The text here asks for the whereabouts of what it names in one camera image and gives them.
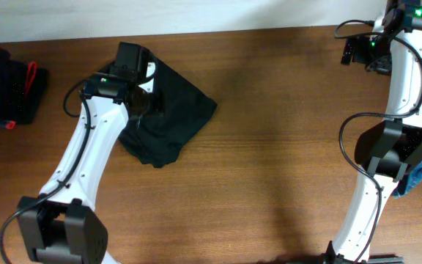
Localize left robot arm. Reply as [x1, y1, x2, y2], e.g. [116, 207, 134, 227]
[13, 43, 159, 264]

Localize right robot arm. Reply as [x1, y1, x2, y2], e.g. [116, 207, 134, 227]
[317, 1, 422, 263]

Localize black trousers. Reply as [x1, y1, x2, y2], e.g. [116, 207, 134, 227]
[118, 59, 218, 168]

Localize right black cable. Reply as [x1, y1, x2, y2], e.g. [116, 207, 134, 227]
[333, 19, 422, 264]

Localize black clothes stack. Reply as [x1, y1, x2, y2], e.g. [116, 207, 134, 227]
[0, 48, 49, 130]

